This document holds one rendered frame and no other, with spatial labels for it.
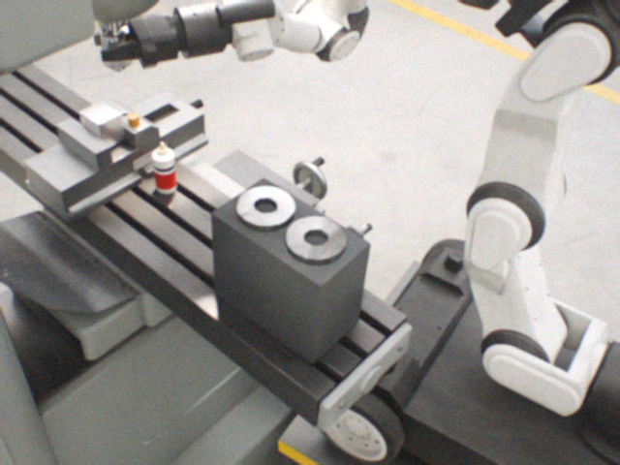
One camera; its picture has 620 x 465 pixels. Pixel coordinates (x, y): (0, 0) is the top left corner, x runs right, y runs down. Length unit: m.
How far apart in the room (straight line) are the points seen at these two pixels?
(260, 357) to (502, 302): 0.53
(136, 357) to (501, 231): 0.74
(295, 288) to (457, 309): 0.73
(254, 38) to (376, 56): 2.45
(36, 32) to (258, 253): 0.43
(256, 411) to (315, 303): 0.95
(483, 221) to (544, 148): 0.17
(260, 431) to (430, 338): 0.54
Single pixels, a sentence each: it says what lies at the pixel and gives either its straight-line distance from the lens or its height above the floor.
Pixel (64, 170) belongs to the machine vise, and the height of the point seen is 0.99.
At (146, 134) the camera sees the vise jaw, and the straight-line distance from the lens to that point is 1.46.
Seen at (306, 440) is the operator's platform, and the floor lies 0.40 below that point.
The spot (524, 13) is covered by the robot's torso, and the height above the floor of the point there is 1.39.
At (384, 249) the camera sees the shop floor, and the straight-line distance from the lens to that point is 2.68.
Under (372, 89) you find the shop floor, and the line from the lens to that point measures 3.48.
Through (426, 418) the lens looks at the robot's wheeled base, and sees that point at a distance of 1.59.
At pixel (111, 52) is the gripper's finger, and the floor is 1.25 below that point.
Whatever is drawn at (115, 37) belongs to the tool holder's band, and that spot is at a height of 1.27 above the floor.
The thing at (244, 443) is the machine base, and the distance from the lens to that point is 1.95.
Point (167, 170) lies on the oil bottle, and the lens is 1.42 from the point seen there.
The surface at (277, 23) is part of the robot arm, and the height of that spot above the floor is 1.21.
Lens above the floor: 1.89
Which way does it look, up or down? 44 degrees down
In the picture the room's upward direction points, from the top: 5 degrees clockwise
